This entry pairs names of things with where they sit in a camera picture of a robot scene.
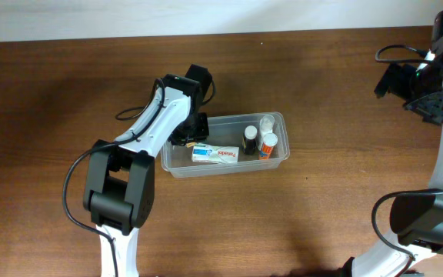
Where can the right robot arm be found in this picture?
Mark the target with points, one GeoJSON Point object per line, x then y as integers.
{"type": "Point", "coordinates": [409, 224]}

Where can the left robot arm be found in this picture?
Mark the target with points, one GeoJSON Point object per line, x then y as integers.
{"type": "Point", "coordinates": [120, 184]}

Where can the dark bottle white cap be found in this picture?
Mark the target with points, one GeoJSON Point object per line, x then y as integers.
{"type": "Point", "coordinates": [249, 140]}

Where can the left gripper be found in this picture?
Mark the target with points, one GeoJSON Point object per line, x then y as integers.
{"type": "Point", "coordinates": [190, 133]}

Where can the white spray bottle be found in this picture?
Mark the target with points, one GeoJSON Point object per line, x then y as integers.
{"type": "Point", "coordinates": [266, 125]}

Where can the orange tube white cap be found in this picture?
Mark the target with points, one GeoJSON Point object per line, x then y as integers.
{"type": "Point", "coordinates": [268, 143]}

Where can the white Panadol medicine box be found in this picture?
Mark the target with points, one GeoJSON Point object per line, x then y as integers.
{"type": "Point", "coordinates": [214, 154]}

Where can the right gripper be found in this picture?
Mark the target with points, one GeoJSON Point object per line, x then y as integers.
{"type": "Point", "coordinates": [388, 81]}

